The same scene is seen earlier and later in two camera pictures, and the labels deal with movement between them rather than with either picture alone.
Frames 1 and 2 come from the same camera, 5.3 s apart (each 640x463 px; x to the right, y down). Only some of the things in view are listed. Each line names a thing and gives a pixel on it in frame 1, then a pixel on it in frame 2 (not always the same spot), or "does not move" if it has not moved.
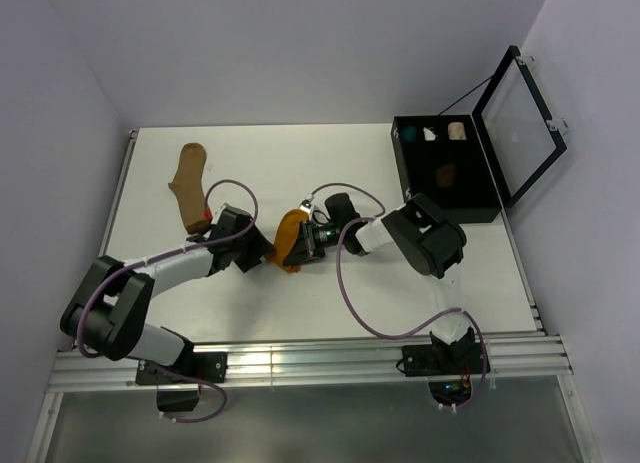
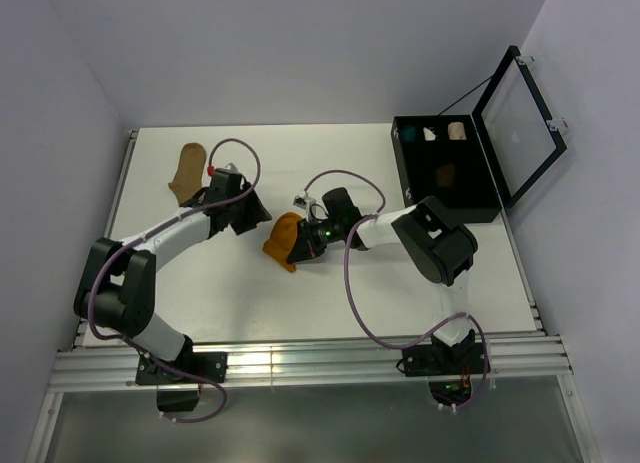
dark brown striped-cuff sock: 444,176 does not move
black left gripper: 259,246 to 256,213
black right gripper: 306,247 does not move
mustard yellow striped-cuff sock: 289,224 does not move
